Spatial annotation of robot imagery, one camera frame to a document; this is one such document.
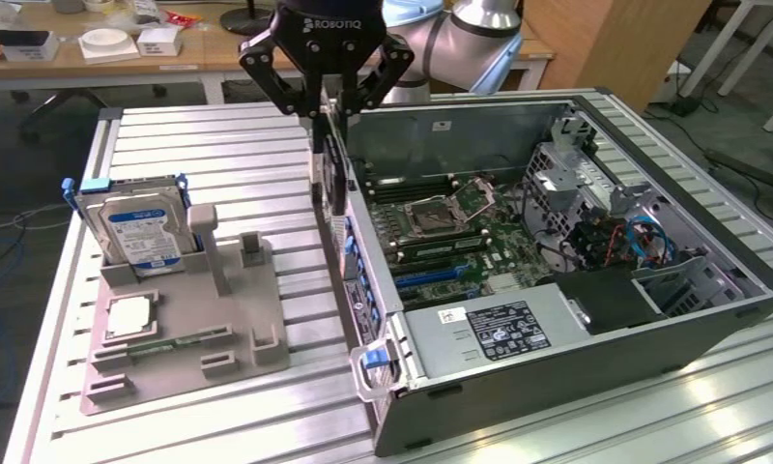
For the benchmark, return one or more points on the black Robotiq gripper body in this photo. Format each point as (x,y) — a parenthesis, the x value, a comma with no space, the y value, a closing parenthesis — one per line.
(328,38)

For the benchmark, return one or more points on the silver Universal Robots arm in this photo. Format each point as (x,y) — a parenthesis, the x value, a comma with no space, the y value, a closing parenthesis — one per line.
(482,14)

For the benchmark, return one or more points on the black round lamp base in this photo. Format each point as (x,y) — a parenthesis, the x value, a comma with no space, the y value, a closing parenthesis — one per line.
(244,21)

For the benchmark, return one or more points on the white case sticker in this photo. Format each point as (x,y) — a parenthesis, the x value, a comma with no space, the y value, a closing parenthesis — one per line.
(442,126)

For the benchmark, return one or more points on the red package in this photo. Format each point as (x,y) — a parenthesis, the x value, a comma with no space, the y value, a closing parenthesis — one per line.
(182,19)

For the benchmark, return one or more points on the small white box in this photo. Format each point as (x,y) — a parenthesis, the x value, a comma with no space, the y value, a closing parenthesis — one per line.
(161,43)

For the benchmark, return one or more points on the small grey packet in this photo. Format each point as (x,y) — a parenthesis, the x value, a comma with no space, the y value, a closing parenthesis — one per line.
(144,9)

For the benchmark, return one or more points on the silver socket cover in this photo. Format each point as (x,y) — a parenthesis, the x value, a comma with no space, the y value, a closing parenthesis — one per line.
(473,195)

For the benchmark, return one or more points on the grey cup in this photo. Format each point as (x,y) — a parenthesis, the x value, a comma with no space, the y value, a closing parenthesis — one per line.
(69,6)

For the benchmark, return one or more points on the wooden desk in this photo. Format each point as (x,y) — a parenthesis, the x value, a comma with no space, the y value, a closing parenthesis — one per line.
(50,67)

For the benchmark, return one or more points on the black chair base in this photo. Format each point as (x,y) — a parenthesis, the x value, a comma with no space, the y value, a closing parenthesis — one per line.
(57,104)

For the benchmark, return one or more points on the wooden cabinet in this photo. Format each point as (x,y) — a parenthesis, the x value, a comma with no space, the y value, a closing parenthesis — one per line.
(618,48)

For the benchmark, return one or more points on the perforated metal disk bay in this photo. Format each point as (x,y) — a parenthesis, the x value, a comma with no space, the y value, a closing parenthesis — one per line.
(553,183)

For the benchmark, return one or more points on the white box with black lid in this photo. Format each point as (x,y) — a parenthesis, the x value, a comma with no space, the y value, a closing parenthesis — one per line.
(27,50)

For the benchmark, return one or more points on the long black expansion slot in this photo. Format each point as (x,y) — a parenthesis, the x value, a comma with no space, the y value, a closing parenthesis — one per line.
(425,269)

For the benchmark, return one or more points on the white device with red dot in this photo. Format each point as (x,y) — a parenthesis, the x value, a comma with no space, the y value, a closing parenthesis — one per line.
(676,82)

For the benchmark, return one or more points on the black power adapter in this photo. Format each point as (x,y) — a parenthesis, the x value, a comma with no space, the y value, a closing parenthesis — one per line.
(685,106)

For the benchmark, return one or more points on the silver chipset heatsink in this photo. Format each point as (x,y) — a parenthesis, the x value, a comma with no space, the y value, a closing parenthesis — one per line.
(505,282)

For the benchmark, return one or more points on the grey parts rack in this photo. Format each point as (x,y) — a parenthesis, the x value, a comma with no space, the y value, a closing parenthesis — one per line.
(180,314)

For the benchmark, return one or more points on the silver CPU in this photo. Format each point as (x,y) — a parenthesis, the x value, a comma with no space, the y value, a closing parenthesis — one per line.
(128,319)

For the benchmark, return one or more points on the grey power supply unit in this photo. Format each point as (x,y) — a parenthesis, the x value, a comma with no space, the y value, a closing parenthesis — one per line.
(437,348)

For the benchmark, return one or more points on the black floor stand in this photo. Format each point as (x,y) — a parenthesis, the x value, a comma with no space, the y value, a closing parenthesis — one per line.
(753,166)

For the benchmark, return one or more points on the green RAM stick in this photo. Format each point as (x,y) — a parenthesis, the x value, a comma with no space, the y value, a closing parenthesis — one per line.
(161,347)

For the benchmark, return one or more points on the blue case latch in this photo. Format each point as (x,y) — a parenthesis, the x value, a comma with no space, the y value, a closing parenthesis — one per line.
(373,360)

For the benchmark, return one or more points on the open black PC case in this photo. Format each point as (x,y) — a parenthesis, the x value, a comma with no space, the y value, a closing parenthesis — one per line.
(553,396)

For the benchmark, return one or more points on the hard disk with blue bracket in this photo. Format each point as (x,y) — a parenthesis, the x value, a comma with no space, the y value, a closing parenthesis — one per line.
(138,232)

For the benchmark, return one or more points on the white table frame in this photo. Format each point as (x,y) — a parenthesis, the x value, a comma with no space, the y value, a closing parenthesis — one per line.
(701,63)

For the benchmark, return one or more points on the grey metal bay bracket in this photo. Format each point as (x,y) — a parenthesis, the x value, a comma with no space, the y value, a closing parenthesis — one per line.
(682,285)

